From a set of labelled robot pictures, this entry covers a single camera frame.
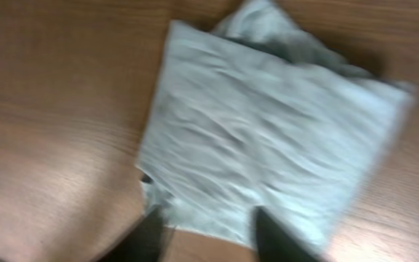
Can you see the light blue t-shirt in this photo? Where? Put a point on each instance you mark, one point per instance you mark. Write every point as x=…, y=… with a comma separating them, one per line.
x=258, y=112

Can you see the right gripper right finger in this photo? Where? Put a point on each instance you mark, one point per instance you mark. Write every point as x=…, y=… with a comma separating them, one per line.
x=275, y=244

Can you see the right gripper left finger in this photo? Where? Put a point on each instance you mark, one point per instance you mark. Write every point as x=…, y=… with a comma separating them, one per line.
x=144, y=243

